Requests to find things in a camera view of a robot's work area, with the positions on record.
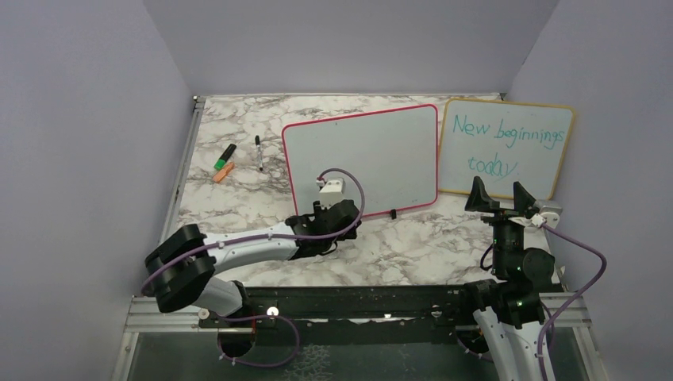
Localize yellow framed written whiteboard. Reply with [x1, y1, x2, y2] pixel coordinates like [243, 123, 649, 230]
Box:
[438, 98, 575, 200]

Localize black whiteboard marker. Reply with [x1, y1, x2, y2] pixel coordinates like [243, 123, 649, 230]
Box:
[255, 135, 263, 171]

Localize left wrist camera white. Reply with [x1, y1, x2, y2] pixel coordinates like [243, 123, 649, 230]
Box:
[316, 178, 344, 209]

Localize red framed whiteboard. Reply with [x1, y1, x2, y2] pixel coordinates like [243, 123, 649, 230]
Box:
[281, 104, 438, 217]

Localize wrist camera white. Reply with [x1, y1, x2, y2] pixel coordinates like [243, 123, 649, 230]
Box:
[531, 200, 563, 229]
[316, 178, 344, 209]

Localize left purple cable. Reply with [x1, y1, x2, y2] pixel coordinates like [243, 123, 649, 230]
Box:
[140, 167, 367, 369]

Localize orange highlighter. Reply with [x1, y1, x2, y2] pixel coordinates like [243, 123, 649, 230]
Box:
[213, 163, 235, 183]

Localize green highlighter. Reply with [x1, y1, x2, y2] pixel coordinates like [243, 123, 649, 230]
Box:
[213, 144, 237, 171]

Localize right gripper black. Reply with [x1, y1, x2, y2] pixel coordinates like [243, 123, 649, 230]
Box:
[465, 175, 535, 275]

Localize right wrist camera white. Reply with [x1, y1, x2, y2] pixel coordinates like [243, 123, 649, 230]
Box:
[531, 200, 563, 229]

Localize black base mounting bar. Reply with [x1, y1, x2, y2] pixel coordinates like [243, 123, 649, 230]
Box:
[195, 279, 504, 346]

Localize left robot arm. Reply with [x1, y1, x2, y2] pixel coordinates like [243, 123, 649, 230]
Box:
[141, 199, 362, 359]

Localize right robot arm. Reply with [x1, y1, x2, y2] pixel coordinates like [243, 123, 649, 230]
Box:
[457, 176, 561, 380]

